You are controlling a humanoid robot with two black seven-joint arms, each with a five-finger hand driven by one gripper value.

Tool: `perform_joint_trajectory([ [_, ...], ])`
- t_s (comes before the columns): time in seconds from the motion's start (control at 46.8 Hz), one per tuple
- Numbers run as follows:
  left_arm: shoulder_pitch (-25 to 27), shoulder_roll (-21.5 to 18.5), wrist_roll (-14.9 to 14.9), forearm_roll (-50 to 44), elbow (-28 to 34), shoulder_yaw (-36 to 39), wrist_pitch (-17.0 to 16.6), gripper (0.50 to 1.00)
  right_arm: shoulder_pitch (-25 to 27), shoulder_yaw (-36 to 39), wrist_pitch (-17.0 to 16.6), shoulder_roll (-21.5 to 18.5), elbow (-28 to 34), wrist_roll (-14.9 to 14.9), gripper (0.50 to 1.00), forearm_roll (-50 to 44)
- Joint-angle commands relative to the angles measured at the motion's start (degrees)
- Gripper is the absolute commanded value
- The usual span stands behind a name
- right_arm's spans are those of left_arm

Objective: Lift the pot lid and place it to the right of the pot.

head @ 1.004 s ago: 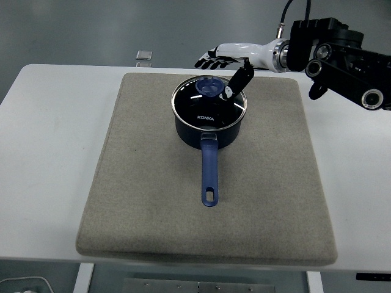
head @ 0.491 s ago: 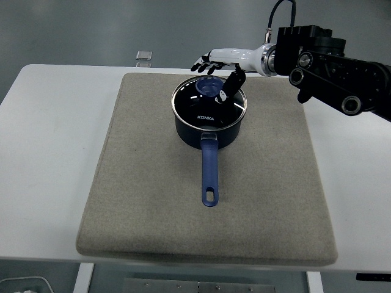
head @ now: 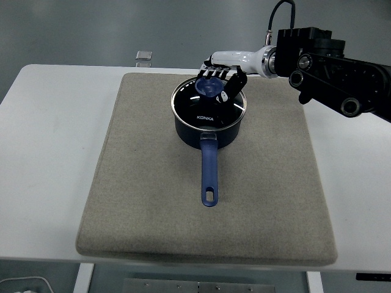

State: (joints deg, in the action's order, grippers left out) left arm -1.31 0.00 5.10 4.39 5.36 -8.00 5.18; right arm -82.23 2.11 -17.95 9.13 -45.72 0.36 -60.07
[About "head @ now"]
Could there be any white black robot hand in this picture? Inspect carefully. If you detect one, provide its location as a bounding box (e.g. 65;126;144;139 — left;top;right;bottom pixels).
197;48;267;104

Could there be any glass lid with blue knob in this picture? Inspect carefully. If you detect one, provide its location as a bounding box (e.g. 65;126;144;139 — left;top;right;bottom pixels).
170;76;247;131

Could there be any beige fabric mat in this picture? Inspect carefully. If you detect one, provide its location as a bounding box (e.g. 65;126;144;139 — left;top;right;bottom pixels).
75;72;338;267

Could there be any grey metal plate with screws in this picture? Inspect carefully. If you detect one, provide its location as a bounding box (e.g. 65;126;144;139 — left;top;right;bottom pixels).
123;278;276;293

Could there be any white table leg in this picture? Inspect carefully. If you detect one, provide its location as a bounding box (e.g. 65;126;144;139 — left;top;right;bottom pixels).
306;270;324;293
73;262;95;293

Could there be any black flat bar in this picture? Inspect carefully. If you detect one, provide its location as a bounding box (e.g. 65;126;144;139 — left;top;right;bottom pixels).
356;272;391;281

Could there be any dark blue long-handled pot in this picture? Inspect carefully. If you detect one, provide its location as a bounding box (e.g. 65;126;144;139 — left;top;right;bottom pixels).
172;103;246;208

